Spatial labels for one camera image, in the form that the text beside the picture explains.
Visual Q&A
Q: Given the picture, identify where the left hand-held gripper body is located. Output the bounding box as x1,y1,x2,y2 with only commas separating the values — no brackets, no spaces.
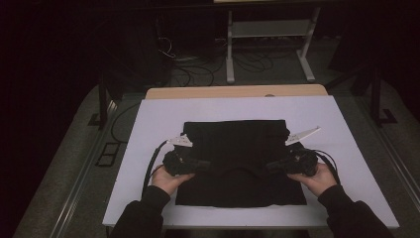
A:
162,133,197,177

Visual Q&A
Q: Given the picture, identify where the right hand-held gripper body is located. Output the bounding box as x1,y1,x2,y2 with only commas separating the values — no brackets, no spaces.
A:
284,126,321,178

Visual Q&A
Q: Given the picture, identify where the black tank top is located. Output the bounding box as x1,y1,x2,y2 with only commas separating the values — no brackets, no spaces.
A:
174,119,308,209

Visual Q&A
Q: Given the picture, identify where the person's left hand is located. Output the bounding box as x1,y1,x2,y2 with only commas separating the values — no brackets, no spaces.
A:
151,164,196,196

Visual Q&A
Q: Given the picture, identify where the person's right hand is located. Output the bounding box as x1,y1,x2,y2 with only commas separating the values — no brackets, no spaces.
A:
286,163,338,198

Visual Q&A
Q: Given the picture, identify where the white table mat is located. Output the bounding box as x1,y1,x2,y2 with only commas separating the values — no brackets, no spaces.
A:
102,95,400,230

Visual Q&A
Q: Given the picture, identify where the wooden table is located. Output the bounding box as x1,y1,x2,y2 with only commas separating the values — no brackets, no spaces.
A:
145,83,329,100

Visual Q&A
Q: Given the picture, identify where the black metal stand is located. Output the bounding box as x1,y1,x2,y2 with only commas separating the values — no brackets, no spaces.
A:
87,73,117,130
325,62,399,127

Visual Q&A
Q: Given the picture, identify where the right hand-held gripper cable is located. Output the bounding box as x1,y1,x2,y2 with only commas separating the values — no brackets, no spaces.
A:
311,149,341,185

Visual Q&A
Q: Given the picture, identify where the hand-held gripper cable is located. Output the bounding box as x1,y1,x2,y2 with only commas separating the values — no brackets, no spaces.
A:
142,140,169,199
311,149,341,185

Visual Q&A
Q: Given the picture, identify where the left hand-held gripper cable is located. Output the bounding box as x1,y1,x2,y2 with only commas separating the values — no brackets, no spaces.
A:
142,140,169,199

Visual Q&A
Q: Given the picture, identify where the thin black floor cable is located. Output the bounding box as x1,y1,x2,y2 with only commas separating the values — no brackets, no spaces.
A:
110,102,142,145

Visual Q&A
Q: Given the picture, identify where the black floor socket frame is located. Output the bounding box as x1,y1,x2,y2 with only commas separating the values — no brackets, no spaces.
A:
95,142,121,168

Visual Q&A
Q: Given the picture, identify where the tangle of floor cables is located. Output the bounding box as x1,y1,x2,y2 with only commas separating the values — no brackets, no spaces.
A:
157,36,275,87

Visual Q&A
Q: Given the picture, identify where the aluminium floor rail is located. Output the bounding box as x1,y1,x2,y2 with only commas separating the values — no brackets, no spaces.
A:
49,98,118,238
355,95,420,212

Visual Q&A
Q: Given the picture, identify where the white metal desk frame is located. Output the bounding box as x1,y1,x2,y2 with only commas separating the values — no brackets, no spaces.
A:
225,7,322,84

